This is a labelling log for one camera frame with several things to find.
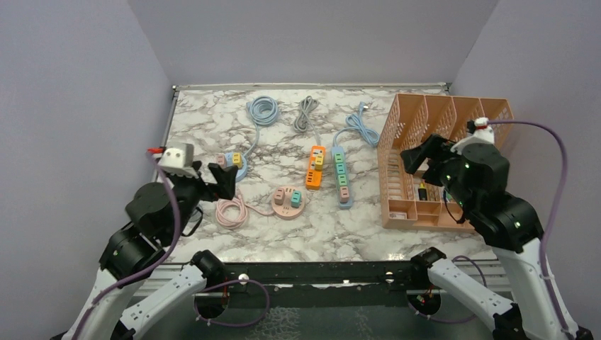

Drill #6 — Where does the blue cable bundle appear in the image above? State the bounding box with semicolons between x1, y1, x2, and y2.
332;102;381;149

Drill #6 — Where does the teal plug adapter front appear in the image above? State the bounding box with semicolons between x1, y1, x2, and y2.
290;190;302;208

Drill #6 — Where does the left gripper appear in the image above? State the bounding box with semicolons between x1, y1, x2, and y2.
167;160;240;242

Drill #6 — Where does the pink coiled cable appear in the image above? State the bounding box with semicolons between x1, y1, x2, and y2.
215;188;276;231

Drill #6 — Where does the pink round power strip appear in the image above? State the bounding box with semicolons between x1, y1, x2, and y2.
271;186;307;220

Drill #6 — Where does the grey coiled cable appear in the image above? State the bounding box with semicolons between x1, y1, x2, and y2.
293;96;322;147

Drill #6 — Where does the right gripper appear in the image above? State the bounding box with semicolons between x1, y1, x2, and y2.
402;131;476;212

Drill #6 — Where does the yellow plug adapter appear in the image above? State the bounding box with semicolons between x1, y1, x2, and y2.
232;152;244;169
313;154;324;171

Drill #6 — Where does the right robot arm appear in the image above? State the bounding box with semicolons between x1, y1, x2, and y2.
400;134;592;339

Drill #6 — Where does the purple cable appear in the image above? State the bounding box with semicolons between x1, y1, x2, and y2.
70;149;272;340
407;120;576;340

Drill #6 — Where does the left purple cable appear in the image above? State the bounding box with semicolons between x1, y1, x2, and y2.
70;149;272;340

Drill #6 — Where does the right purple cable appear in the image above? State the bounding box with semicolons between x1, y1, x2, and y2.
407;120;576;340

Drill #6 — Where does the blue round power strip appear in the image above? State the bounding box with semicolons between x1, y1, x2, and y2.
224;152;249;182

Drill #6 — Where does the blue long power strip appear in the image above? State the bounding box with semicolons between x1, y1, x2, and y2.
331;146;353;209

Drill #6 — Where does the blue coiled cable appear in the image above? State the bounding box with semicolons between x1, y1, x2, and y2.
243;95;280;158

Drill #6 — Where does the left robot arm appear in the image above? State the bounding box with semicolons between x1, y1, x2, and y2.
56;161;237;339

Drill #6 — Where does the orange power strip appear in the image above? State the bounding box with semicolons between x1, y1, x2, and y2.
305;145;326;190

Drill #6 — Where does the orange plastic file rack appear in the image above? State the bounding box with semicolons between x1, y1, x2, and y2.
377;93;514;233

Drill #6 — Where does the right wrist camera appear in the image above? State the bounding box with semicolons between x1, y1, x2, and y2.
451;117;495;154

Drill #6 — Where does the pink plug adapter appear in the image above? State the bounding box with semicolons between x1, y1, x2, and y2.
339;186;350;204
216;154;228;169
273;188;286;205

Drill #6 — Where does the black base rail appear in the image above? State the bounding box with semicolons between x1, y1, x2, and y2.
112;261;522;311

